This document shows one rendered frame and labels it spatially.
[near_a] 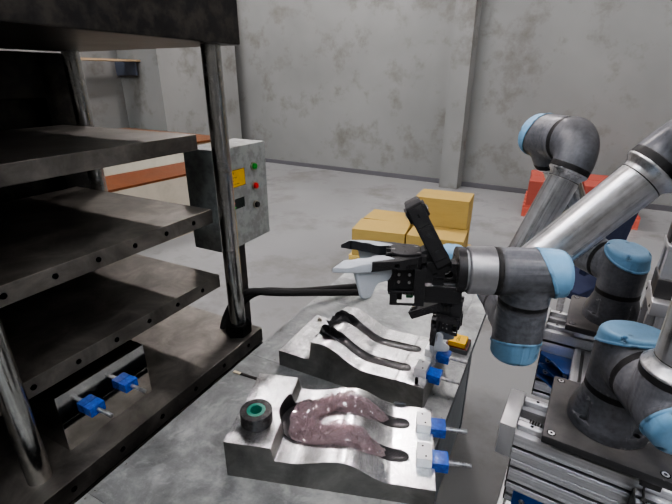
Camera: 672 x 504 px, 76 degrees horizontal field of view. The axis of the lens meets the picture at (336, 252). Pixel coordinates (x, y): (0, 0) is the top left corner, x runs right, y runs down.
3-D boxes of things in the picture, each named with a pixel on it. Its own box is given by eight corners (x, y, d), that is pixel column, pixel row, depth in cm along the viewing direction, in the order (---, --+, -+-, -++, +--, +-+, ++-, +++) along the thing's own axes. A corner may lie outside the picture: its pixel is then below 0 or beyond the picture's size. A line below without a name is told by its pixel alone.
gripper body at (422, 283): (384, 305, 65) (465, 309, 64) (386, 250, 63) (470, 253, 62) (384, 288, 73) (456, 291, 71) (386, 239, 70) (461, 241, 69)
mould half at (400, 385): (443, 364, 147) (447, 330, 142) (421, 413, 126) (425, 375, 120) (316, 328, 168) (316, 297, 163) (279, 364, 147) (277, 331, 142)
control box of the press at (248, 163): (286, 418, 232) (270, 141, 177) (252, 459, 207) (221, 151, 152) (253, 405, 241) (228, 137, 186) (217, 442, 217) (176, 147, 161)
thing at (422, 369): (460, 385, 127) (462, 371, 125) (457, 396, 123) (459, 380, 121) (418, 373, 133) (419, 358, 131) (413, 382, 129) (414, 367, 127)
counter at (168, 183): (234, 217, 565) (229, 164, 539) (83, 270, 410) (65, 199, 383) (201, 210, 598) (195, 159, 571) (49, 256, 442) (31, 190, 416)
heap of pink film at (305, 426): (389, 411, 118) (390, 388, 115) (385, 464, 102) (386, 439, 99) (298, 400, 122) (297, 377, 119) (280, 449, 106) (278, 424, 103)
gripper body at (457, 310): (456, 339, 128) (460, 303, 123) (427, 332, 131) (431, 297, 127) (461, 327, 134) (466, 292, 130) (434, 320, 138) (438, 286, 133)
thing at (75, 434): (152, 390, 137) (142, 344, 130) (70, 451, 115) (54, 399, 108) (56, 348, 158) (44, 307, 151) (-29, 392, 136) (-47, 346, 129)
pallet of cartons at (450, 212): (482, 258, 437) (491, 195, 411) (454, 293, 366) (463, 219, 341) (378, 237, 496) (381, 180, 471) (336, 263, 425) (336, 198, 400)
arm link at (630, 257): (618, 300, 119) (630, 255, 114) (581, 279, 131) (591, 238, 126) (653, 295, 122) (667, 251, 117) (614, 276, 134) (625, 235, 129)
